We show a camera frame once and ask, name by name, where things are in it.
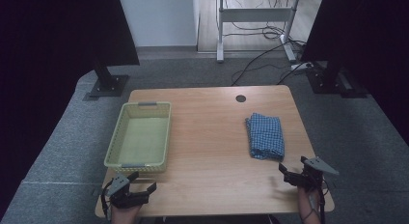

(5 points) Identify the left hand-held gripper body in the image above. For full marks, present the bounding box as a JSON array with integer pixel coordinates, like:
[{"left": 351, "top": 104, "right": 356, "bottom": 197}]
[{"left": 105, "top": 172, "right": 150, "bottom": 210}]

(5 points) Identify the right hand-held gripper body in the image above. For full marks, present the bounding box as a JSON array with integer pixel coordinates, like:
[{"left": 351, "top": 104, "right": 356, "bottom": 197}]
[{"left": 283, "top": 156, "right": 341, "bottom": 193}]

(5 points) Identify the blue checked cloth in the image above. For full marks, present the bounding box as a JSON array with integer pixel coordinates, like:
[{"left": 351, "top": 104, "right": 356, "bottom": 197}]
[{"left": 244, "top": 112, "right": 286, "bottom": 162}]

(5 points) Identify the green plastic basket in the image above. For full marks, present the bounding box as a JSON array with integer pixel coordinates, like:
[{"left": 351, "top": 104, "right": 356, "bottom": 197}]
[{"left": 103, "top": 101, "right": 173, "bottom": 174}]

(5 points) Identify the person's left hand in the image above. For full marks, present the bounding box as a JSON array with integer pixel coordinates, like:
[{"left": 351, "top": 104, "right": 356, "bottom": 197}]
[{"left": 110, "top": 203, "right": 143, "bottom": 224}]

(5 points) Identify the person's right hand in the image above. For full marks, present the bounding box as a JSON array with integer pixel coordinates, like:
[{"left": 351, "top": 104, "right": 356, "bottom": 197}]
[{"left": 296, "top": 184, "right": 323, "bottom": 224}]

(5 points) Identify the black metal stand base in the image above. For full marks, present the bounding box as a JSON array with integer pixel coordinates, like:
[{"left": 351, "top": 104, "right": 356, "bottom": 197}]
[
  {"left": 304, "top": 60, "right": 370, "bottom": 99},
  {"left": 82, "top": 61, "right": 130, "bottom": 101}
]

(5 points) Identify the white power strip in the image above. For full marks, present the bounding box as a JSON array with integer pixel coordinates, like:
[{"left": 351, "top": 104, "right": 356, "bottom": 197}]
[{"left": 289, "top": 61, "right": 314, "bottom": 72}]

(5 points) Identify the dark curtain panel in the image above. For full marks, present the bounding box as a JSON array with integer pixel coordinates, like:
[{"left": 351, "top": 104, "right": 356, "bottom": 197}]
[
  {"left": 0, "top": 0, "right": 141, "bottom": 218},
  {"left": 300, "top": 0, "right": 409, "bottom": 148}
]

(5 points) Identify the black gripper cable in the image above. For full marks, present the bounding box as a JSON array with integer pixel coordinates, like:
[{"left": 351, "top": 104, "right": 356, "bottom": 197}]
[
  {"left": 100, "top": 179, "right": 116, "bottom": 220},
  {"left": 301, "top": 182, "right": 330, "bottom": 224}
]

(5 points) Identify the black floor cable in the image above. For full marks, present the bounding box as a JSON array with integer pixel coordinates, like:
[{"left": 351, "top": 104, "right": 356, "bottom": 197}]
[{"left": 221, "top": 0, "right": 310, "bottom": 87}]

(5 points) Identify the white desk frame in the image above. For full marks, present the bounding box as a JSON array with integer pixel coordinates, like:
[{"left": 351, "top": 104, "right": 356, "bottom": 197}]
[{"left": 214, "top": 0, "right": 304, "bottom": 64}]

